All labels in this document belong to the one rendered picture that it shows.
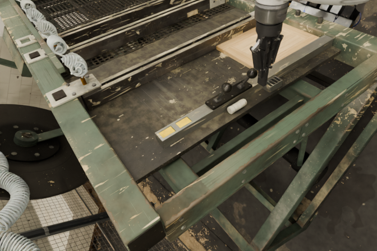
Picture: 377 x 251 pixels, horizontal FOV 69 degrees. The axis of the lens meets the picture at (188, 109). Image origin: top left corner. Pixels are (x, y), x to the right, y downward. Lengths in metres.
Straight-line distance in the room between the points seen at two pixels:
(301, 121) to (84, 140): 0.70
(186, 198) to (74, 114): 0.50
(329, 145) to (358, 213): 0.95
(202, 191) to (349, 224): 1.79
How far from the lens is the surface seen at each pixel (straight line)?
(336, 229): 2.50
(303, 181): 1.63
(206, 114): 0.99
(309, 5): 1.75
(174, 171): 0.93
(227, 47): 1.38
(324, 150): 1.57
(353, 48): 1.45
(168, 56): 1.25
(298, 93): 1.24
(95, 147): 0.89
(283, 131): 0.93
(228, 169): 0.82
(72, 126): 0.99
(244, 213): 2.86
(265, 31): 0.84
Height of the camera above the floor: 2.27
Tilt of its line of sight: 45 degrees down
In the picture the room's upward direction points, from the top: 87 degrees counter-clockwise
